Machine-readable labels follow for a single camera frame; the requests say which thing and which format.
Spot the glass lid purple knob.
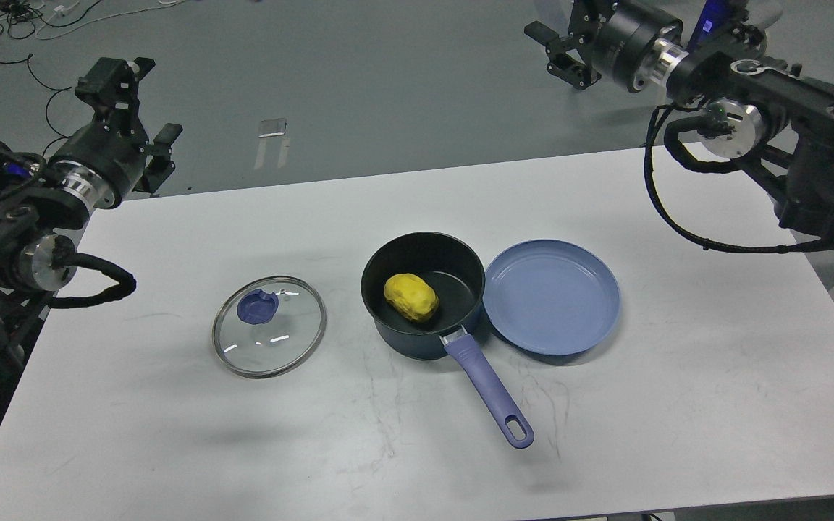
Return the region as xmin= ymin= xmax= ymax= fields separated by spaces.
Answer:
xmin=212 ymin=275 xmax=327 ymax=379

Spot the blue round plate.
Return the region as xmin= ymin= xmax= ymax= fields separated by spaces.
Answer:
xmin=483 ymin=240 xmax=622 ymax=358

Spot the small silver floor plate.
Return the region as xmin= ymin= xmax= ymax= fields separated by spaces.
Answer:
xmin=257 ymin=117 xmax=288 ymax=139

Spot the black cable on floor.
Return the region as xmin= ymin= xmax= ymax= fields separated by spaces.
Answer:
xmin=0 ymin=0 xmax=103 ymax=145

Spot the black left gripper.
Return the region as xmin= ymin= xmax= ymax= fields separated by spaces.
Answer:
xmin=49 ymin=57 xmax=183 ymax=211

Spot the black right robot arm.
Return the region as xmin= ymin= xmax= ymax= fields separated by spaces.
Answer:
xmin=524 ymin=1 xmax=834 ymax=254

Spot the dark blue saucepan purple handle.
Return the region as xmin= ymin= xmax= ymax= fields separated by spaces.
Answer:
xmin=361 ymin=232 xmax=535 ymax=449

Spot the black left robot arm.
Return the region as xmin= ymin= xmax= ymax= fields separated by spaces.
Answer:
xmin=0 ymin=57 xmax=182 ymax=422

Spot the white cable on floor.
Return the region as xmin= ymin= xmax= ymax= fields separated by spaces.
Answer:
xmin=35 ymin=0 xmax=193 ymax=38

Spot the yellow potato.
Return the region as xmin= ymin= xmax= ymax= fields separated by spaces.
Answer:
xmin=383 ymin=273 xmax=439 ymax=323

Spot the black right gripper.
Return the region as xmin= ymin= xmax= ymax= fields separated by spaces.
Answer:
xmin=523 ymin=0 xmax=684 ymax=93

